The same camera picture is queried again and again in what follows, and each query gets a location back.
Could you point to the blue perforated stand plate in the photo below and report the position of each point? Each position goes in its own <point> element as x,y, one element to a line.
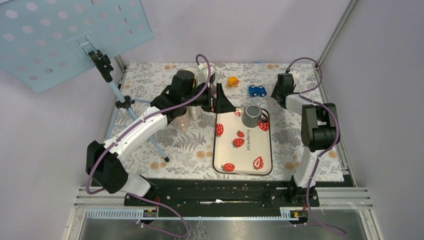
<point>44,43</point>

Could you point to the black mug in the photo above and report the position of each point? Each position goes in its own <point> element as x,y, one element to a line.
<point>212,77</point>

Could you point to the blue tripod stand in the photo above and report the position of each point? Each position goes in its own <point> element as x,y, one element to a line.
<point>116,96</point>

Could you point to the floral tablecloth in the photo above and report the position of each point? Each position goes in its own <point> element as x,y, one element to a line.
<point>191,153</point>

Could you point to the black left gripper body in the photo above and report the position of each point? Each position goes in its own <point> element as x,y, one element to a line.
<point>208,103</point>

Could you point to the white strawberry tray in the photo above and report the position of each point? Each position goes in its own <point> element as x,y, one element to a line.
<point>239,149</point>

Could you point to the blue toy car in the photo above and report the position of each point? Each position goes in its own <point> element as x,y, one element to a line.
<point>257,91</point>

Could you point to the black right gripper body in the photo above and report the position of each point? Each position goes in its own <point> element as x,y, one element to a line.
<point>275,92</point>

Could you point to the dark grey mug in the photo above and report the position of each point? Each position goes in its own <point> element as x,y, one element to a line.
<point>253,115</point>

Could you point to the tall pale pink mug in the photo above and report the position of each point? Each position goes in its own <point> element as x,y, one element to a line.
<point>182,122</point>

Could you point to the green octagonal mug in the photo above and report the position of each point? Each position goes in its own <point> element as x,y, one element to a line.
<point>195,76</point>

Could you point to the yellow toy car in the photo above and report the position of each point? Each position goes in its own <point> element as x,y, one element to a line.
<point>233,81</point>

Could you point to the white floral mug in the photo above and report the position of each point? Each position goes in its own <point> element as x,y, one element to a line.
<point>195,112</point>

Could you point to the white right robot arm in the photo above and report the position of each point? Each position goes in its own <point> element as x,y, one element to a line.
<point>319,128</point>

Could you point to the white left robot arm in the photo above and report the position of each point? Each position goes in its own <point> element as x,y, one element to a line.
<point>104,161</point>

